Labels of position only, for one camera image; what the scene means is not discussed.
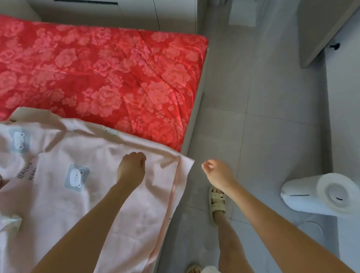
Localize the person's right leg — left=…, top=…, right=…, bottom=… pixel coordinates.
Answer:
left=213, top=210, right=256, bottom=273

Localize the person's left hand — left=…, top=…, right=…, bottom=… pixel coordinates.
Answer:
left=115, top=151, right=149, bottom=193

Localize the red floral mattress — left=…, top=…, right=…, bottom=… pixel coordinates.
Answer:
left=0, top=4, right=214, bottom=160

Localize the person's right forearm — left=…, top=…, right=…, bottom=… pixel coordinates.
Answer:
left=226, top=179, right=356, bottom=273

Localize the person's left forearm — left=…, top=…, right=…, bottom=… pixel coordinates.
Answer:
left=20, top=182, right=140, bottom=273

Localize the white cylinder appliance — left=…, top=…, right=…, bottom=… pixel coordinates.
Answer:
left=280, top=171, right=360, bottom=219

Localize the white wardrobe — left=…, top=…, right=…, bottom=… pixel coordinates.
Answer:
left=25, top=0, right=209, bottom=41

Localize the person's right hand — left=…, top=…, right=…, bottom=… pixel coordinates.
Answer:
left=201, top=158, right=239, bottom=196

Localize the pink bear print bedsheet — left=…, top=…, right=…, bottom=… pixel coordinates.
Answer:
left=0, top=101, right=199, bottom=273

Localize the grey door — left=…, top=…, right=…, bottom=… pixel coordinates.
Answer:
left=297, top=0, right=360, bottom=69

